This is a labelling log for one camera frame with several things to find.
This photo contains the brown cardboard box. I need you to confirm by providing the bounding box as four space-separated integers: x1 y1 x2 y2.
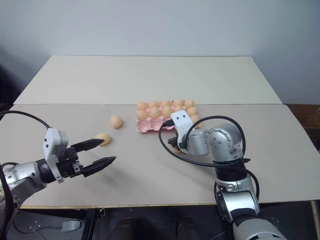
284 103 320 151

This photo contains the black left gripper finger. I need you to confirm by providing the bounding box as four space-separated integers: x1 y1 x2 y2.
71 137 104 153
82 155 117 178

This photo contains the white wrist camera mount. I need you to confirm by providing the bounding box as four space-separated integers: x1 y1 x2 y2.
170 109 195 141
41 127 69 184

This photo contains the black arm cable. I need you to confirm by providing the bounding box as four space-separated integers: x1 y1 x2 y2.
0 110 53 131
158 115 248 168

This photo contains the pink egg carton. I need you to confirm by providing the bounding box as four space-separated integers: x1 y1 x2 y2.
135 99 201 134

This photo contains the grey foot pedal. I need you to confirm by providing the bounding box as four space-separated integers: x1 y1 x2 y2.
61 220 82 233

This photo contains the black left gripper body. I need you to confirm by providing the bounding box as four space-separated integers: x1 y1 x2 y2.
56 146 85 179

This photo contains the wooden table leg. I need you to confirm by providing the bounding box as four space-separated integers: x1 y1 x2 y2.
310 199 320 240

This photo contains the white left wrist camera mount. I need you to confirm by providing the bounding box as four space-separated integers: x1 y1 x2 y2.
41 127 69 184

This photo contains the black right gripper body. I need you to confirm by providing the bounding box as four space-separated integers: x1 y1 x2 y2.
167 134 180 151

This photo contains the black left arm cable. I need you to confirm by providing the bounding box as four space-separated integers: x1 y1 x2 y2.
0 110 53 131

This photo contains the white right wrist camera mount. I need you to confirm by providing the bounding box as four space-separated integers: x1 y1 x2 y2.
170 109 195 141

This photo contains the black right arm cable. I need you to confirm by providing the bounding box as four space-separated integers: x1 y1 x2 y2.
158 115 248 168

